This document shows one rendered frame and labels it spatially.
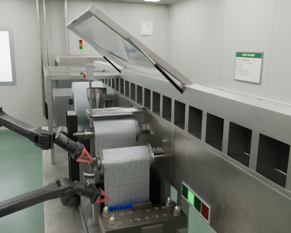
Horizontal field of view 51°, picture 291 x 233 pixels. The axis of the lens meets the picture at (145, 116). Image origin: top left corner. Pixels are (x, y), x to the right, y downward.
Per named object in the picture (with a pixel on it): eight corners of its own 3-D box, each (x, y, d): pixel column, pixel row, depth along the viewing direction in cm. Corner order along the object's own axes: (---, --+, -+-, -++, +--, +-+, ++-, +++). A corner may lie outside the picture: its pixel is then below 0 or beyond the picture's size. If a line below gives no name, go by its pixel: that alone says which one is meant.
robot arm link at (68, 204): (67, 189, 136) (60, 177, 142) (55, 210, 138) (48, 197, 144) (88, 191, 145) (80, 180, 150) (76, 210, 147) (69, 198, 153)
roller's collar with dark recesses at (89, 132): (83, 137, 177) (82, 126, 175) (93, 136, 179) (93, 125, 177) (84, 140, 171) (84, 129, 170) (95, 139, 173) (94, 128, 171)
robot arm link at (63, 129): (40, 150, 143) (40, 133, 140) (43, 138, 154) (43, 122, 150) (66, 150, 146) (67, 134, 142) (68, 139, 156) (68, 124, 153)
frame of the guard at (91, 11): (61, 32, 220) (67, 23, 220) (122, 75, 242) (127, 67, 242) (81, 19, 116) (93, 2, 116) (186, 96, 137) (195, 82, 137)
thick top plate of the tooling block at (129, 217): (99, 223, 150) (98, 212, 148) (173, 211, 162) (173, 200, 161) (105, 243, 135) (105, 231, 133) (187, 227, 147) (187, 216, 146)
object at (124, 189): (104, 210, 154) (104, 176, 150) (148, 203, 161) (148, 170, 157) (105, 211, 153) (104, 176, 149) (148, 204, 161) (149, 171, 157)
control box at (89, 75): (83, 79, 200) (82, 63, 198) (93, 78, 202) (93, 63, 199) (83, 80, 194) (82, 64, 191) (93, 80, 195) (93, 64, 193)
